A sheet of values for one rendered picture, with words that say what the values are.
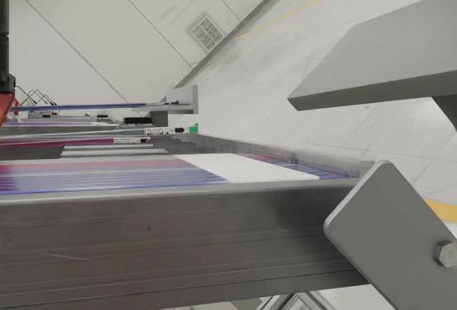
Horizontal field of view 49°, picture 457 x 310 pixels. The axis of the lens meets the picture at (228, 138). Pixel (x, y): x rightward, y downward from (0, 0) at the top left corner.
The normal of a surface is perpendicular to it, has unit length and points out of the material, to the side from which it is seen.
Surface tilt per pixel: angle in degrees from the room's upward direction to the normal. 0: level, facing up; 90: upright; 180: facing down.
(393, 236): 90
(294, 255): 90
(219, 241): 90
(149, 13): 90
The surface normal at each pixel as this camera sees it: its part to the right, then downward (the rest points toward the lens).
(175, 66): 0.29, 0.05
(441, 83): -0.66, 0.71
